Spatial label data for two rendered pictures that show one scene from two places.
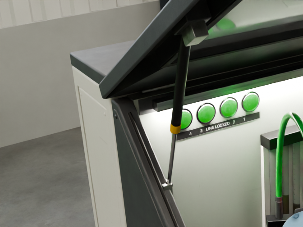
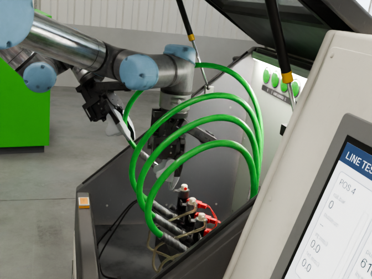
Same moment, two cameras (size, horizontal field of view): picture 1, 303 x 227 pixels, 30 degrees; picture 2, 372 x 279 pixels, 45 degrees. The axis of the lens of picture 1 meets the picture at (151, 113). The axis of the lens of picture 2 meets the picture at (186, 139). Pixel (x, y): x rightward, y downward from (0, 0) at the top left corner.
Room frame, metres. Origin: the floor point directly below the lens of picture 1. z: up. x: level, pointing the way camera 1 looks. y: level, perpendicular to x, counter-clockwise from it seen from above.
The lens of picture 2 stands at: (1.09, -1.42, 1.57)
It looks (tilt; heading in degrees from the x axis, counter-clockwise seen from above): 17 degrees down; 96
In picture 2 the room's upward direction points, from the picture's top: 7 degrees clockwise
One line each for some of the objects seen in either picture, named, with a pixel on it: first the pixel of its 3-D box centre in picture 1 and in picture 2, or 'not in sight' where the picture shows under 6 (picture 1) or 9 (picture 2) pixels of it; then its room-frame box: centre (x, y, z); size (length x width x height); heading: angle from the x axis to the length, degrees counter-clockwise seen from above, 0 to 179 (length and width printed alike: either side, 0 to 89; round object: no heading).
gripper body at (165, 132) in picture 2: not in sight; (168, 133); (0.94, -0.38, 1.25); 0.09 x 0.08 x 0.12; 23
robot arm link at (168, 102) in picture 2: not in sight; (175, 101); (0.95, -0.38, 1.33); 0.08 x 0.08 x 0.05
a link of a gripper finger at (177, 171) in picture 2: not in sight; (177, 159); (0.97, -0.39, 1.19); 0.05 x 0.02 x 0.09; 113
